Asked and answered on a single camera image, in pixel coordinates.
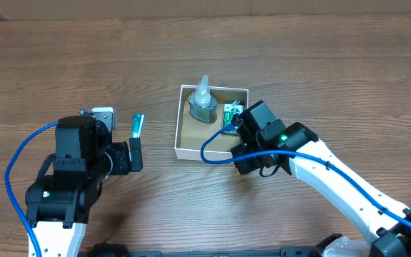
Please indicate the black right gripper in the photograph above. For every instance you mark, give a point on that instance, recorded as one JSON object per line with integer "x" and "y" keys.
{"x": 242, "y": 153}

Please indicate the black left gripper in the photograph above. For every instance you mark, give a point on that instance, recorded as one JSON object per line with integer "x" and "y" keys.
{"x": 120, "y": 149}

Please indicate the teal white small tube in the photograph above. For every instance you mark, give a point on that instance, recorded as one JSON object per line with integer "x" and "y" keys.
{"x": 137, "y": 125}

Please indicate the green white small packet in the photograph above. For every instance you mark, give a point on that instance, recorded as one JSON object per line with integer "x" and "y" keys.
{"x": 229, "y": 111}

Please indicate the clear purple liquid bottle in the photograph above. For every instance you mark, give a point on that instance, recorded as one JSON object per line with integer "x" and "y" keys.
{"x": 203, "y": 106}

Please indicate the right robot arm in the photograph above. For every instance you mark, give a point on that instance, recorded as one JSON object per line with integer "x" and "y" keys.
{"x": 265, "y": 141}

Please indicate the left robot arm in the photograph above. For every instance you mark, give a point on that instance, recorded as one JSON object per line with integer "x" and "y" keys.
{"x": 70, "y": 180}

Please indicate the white cardboard box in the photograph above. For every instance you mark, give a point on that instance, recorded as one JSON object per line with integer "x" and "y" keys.
{"x": 191, "y": 133}

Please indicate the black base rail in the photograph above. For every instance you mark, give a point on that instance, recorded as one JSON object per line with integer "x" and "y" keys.
{"x": 119, "y": 250}

